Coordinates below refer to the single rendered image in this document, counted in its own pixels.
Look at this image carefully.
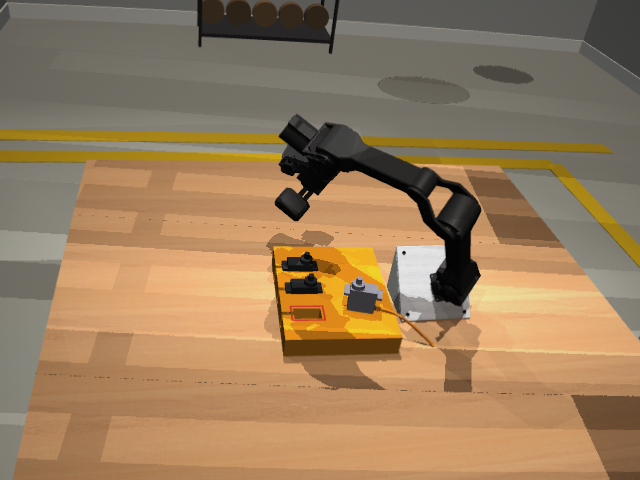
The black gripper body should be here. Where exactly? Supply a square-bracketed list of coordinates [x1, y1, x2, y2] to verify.
[275, 161, 334, 221]

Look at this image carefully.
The dark grey micro servo with orange cable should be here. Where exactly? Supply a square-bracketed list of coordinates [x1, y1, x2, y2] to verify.
[344, 276, 434, 346]

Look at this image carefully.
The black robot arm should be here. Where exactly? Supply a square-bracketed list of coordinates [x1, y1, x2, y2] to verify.
[279, 113, 482, 307]

